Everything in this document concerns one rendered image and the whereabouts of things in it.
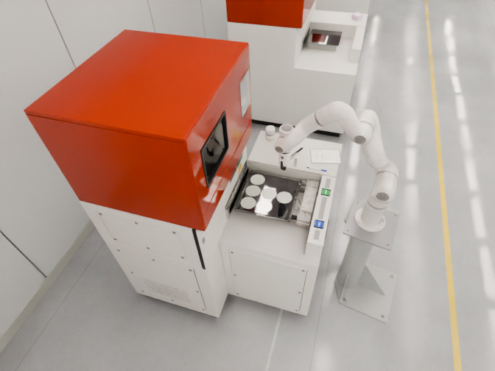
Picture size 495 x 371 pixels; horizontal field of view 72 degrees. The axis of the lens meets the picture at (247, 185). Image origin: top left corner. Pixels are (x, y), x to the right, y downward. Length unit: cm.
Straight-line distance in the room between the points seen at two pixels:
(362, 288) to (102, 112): 231
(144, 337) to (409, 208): 260
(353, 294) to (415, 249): 73
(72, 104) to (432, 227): 304
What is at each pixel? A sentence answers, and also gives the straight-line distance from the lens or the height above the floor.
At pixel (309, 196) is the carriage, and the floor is 88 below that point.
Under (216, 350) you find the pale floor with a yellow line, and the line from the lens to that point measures 276.
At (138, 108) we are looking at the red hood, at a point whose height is 182.
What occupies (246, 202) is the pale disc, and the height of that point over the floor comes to 90.
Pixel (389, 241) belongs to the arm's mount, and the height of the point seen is 83.
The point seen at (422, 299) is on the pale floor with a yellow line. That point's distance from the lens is 313.
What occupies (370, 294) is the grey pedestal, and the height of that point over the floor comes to 1.
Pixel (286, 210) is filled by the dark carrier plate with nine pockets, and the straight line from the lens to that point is 219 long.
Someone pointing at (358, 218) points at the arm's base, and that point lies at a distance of 230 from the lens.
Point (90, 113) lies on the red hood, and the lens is 156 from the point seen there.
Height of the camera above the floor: 262
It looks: 48 degrees down
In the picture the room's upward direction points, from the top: 3 degrees counter-clockwise
